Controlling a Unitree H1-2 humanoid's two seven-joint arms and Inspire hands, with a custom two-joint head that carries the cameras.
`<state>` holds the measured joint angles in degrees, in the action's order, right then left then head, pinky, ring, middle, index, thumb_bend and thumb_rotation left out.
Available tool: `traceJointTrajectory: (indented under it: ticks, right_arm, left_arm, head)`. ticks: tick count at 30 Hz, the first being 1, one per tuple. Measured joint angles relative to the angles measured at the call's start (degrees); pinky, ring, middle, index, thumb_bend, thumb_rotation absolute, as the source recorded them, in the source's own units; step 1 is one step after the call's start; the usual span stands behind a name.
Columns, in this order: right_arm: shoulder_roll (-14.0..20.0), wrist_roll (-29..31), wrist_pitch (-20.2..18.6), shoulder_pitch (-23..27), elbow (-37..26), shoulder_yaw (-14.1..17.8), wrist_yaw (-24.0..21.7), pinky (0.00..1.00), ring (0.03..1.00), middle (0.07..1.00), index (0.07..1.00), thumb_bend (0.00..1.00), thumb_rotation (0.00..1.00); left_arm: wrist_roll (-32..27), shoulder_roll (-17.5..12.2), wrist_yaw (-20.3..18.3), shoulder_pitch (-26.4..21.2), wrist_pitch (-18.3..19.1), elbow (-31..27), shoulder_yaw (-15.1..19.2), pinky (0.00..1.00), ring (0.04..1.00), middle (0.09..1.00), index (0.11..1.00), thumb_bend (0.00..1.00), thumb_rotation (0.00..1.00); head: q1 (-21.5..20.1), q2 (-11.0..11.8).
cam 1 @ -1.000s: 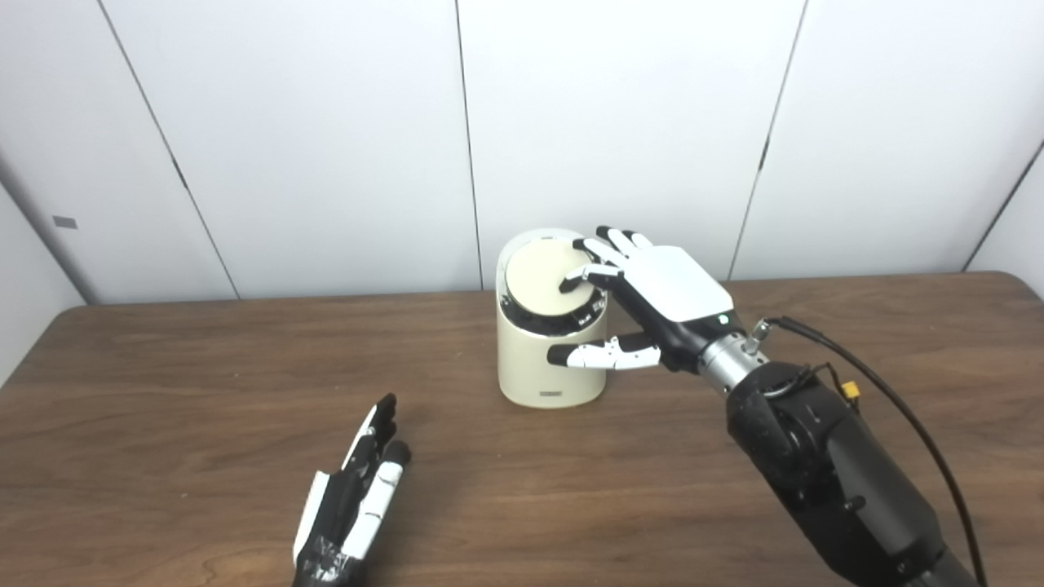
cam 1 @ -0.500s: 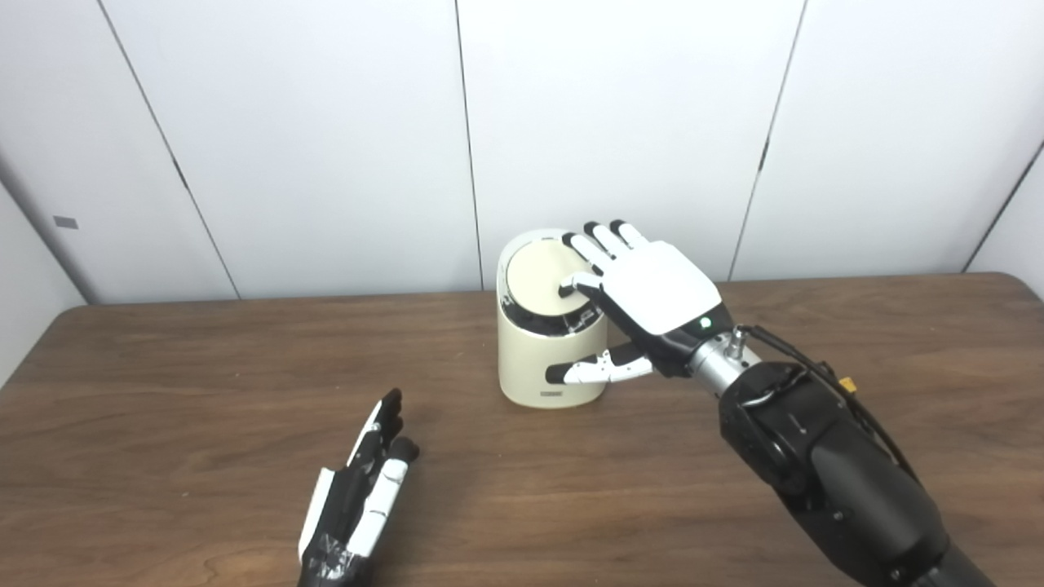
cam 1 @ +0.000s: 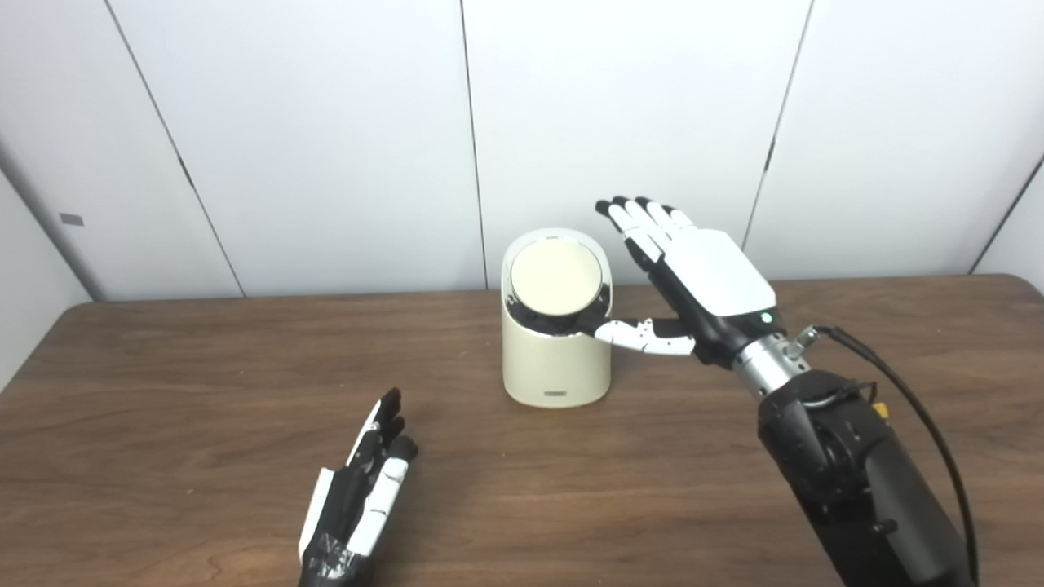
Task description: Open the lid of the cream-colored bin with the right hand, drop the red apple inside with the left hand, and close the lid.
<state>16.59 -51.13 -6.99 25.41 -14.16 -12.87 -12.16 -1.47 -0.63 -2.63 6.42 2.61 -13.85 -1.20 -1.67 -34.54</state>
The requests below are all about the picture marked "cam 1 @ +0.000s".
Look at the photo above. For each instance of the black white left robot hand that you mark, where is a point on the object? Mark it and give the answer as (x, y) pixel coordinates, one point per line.
(351, 505)

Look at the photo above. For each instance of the cream-colored bin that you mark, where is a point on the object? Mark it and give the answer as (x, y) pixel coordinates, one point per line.
(555, 367)

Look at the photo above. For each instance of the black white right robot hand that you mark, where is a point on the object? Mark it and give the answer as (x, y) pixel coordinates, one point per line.
(718, 277)

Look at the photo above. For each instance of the small yellow connector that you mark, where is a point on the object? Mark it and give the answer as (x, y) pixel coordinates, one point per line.
(881, 410)

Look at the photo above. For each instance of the round cream bin lid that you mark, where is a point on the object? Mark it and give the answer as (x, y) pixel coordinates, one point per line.
(557, 275)

